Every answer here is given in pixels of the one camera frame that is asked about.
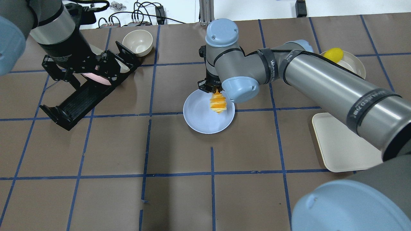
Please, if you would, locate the light blue plate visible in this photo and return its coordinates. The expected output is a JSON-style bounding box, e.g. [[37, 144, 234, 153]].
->
[[183, 90, 235, 134]]

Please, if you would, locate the striped orange bread roll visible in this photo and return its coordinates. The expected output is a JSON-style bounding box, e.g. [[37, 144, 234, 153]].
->
[[209, 90, 227, 114]]

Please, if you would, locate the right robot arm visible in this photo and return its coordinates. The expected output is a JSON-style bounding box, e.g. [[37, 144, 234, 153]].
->
[[198, 19, 411, 231]]

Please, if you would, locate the white oval bowl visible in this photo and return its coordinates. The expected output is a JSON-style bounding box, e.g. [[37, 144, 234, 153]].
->
[[320, 51, 366, 79]]

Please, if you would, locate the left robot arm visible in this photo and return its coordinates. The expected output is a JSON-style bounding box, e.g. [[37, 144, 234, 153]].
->
[[1, 0, 129, 89]]

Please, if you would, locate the cream plate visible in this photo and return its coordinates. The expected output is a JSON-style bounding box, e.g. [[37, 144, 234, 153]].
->
[[89, 44, 130, 73]]

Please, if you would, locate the yellow lemon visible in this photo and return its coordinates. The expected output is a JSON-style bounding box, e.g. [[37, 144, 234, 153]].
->
[[323, 48, 344, 63]]

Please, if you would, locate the pink plate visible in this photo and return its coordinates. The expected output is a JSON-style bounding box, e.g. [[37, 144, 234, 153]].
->
[[81, 72, 112, 85]]

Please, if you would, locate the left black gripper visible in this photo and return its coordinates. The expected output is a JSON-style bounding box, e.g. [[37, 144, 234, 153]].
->
[[41, 30, 122, 90]]

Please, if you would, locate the aluminium frame post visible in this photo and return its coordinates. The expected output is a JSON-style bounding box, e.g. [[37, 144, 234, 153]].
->
[[199, 0, 215, 26]]

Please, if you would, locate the white rectangular tray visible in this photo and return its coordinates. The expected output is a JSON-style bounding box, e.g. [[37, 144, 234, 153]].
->
[[311, 113, 383, 173]]

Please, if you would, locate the black dish rack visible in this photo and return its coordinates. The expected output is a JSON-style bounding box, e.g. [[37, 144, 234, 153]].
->
[[40, 41, 142, 131]]

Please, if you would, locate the black power brick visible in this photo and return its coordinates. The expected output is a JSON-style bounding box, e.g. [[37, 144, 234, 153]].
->
[[155, 6, 166, 25]]

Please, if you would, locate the grey metal clip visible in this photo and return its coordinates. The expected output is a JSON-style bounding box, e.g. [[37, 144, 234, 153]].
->
[[109, 1, 127, 11]]

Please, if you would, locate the cream bowl in rack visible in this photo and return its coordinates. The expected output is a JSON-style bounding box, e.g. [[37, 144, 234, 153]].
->
[[122, 30, 154, 57]]

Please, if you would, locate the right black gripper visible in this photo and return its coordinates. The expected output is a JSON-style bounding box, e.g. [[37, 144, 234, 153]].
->
[[197, 45, 222, 93]]

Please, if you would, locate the black device on desk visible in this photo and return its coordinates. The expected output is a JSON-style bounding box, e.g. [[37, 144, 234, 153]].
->
[[295, 0, 307, 18]]

